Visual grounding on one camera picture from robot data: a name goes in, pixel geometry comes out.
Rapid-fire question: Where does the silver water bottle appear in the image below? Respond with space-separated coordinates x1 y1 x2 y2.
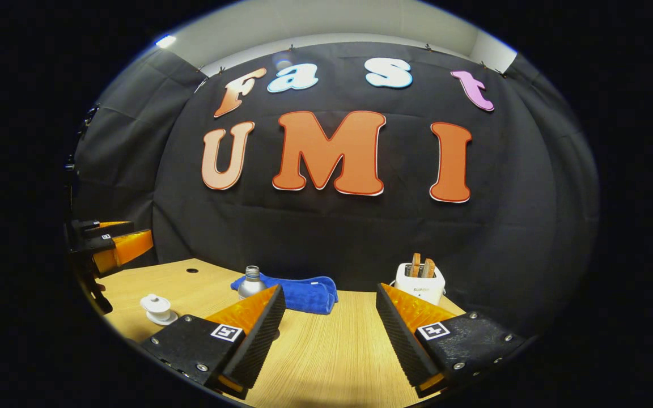
238 265 268 301

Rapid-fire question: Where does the white toaster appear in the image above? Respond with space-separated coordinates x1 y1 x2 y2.
395 262 446 305

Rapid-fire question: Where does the blue towel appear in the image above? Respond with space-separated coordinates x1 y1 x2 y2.
231 273 338 315

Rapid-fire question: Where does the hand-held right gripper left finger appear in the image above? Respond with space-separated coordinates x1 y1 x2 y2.
141 284 286 400

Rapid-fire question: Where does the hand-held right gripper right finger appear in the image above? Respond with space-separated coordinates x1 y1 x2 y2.
376 283 525 397

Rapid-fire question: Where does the white teacup lid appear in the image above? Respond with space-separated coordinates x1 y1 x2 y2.
139 294 171 312

